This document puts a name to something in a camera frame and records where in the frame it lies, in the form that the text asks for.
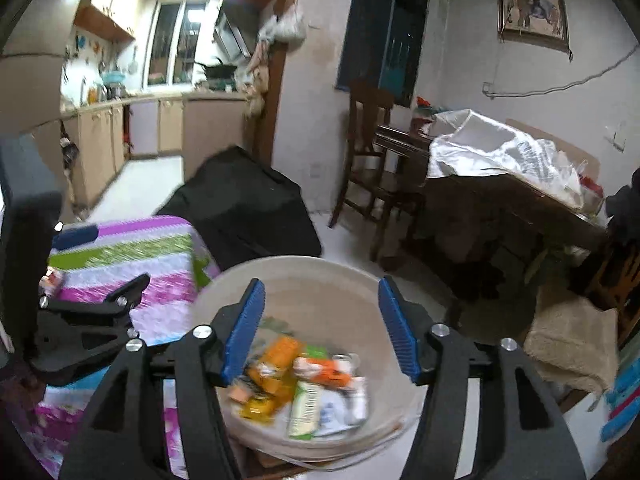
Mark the white plastic bin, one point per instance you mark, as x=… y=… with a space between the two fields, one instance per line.
x=320 y=280

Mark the framed wall picture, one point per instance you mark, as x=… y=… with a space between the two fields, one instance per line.
x=532 y=15

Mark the beige kitchen base cabinets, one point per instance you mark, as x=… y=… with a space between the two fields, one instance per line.
x=200 y=130

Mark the hanging beige bags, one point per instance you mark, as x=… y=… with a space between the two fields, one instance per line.
x=257 y=80

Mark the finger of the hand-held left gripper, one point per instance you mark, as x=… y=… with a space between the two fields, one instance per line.
x=75 y=237
x=95 y=297

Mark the kitchen window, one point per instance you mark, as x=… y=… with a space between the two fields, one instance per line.
x=175 y=42

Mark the teal basin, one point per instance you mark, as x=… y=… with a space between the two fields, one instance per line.
x=114 y=77

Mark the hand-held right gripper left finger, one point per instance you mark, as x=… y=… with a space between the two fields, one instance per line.
x=245 y=325

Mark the black hanging bag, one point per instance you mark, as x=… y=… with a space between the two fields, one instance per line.
x=69 y=147

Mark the golden orange wrapper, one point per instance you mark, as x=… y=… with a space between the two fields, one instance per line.
x=277 y=357

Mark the dark wooden table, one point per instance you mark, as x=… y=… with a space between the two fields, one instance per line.
x=490 y=200

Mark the white plastic sheet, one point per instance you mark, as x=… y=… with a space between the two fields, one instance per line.
x=480 y=145

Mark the dark window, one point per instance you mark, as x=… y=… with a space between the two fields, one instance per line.
x=370 y=35

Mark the wall socket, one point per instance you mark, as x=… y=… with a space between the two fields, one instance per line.
x=616 y=136

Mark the orange white package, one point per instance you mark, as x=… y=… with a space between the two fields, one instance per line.
x=325 y=370

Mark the red green object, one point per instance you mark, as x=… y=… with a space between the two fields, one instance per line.
x=430 y=107

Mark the black fabric bag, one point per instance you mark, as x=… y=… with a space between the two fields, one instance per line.
x=250 y=210

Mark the dark wooden chair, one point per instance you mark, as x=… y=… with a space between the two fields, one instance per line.
x=370 y=110

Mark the colourful printed tablecloth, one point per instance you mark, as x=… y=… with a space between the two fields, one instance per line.
x=150 y=255

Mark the black wok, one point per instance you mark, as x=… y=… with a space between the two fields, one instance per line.
x=220 y=70

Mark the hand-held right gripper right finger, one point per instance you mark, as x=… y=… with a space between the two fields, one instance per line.
x=397 y=330

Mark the blue plastic items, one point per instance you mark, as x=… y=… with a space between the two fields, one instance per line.
x=625 y=400

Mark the small red white packet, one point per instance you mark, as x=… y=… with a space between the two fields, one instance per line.
x=50 y=279

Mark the dark cloth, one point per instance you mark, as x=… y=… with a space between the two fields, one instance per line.
x=625 y=205

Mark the white blue tissue pack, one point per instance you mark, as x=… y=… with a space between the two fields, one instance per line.
x=332 y=412

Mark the range hood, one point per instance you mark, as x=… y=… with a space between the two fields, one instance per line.
x=232 y=32

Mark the green white carton box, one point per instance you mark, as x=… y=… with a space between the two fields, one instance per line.
x=304 y=407

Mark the beige fridge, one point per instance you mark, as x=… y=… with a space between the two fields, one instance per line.
x=30 y=90

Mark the hanging white plastic bag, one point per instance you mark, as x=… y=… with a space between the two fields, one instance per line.
x=285 y=27

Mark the beige mat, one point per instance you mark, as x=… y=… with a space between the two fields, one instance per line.
x=570 y=340

